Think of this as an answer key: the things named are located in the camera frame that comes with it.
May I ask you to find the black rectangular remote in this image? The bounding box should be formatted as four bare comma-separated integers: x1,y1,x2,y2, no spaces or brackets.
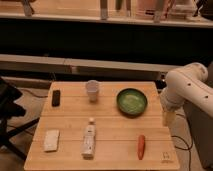
52,90,61,107

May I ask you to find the black tripod stand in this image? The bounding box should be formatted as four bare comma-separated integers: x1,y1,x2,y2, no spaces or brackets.
0,77,39,160

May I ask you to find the green bowl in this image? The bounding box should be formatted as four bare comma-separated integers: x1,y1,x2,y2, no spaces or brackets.
116,88,148,118

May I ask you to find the white sponge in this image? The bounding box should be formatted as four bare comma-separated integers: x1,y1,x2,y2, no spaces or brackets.
44,130,60,152

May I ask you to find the white tube bottle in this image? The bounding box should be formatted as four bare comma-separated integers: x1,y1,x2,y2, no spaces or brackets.
82,118,96,159

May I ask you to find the orange carrot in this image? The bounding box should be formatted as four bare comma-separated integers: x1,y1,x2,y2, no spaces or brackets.
137,135,145,160

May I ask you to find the black floor cable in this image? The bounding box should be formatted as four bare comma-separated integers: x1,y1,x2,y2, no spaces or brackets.
171,113,194,171

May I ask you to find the long metal rail bench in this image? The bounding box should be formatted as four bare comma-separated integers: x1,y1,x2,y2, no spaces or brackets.
0,54,177,80

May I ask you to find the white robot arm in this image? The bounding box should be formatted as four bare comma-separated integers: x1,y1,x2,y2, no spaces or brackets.
159,62,213,126

